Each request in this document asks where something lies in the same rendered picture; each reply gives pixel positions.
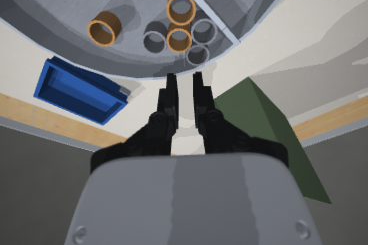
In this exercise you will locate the bronze bushing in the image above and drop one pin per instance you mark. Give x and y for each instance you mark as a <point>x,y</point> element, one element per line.
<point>179,46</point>
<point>181,19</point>
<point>100,36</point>

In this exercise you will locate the blue open-top crate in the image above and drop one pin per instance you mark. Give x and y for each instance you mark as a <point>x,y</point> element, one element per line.
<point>99,100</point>

